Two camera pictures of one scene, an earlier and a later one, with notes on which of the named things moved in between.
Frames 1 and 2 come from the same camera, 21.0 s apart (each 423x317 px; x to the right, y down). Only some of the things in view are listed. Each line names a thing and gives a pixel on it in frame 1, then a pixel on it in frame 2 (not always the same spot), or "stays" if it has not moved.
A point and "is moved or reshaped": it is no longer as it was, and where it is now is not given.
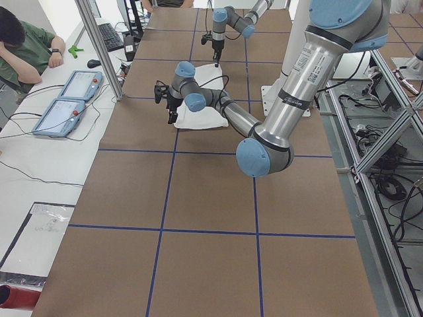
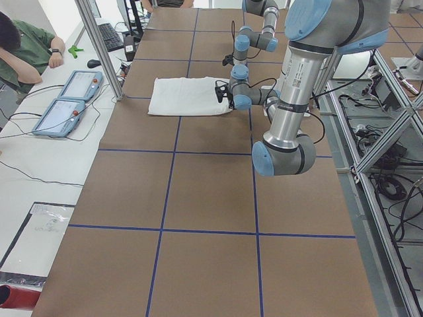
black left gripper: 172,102 -> 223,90
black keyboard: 111,38 stays
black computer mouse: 93,63 stays
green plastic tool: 73,49 stays
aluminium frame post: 97,38 stays
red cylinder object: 17,298 stays
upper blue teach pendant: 84,85 stays
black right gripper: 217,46 -> 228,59
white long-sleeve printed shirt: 210,76 is moved or reshaped
